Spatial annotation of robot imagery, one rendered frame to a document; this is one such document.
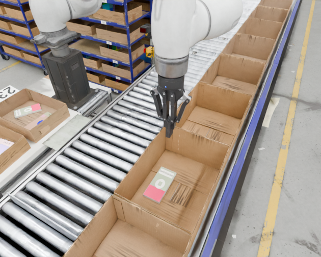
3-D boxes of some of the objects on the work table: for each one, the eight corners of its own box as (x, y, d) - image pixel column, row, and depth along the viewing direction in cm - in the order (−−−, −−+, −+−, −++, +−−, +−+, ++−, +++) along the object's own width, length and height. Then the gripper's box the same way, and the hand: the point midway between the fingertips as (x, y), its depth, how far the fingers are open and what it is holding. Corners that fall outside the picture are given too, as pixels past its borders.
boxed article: (42, 110, 156) (41, 108, 155) (16, 119, 150) (15, 117, 149) (39, 105, 161) (38, 103, 160) (14, 112, 155) (13, 110, 154)
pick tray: (30, 99, 167) (25, 87, 160) (71, 115, 154) (67, 103, 147) (-6, 122, 148) (-15, 110, 142) (36, 143, 135) (29, 131, 128)
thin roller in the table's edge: (104, 92, 176) (104, 90, 175) (79, 113, 158) (78, 111, 157) (102, 92, 177) (102, 90, 175) (77, 112, 159) (76, 110, 157)
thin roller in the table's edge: (107, 93, 175) (106, 91, 174) (82, 114, 157) (81, 112, 156) (105, 93, 176) (104, 90, 175) (80, 113, 158) (79, 111, 156)
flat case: (23, 129, 143) (22, 128, 142) (48, 112, 155) (47, 111, 154) (37, 138, 138) (36, 136, 137) (62, 120, 150) (61, 118, 149)
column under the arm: (47, 100, 166) (29, 57, 143) (73, 82, 182) (60, 41, 160) (76, 111, 157) (61, 66, 134) (100, 91, 174) (90, 49, 151)
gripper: (197, 70, 65) (190, 133, 81) (155, 61, 69) (156, 123, 85) (189, 83, 60) (183, 148, 76) (143, 73, 64) (147, 136, 80)
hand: (169, 127), depth 78 cm, fingers closed
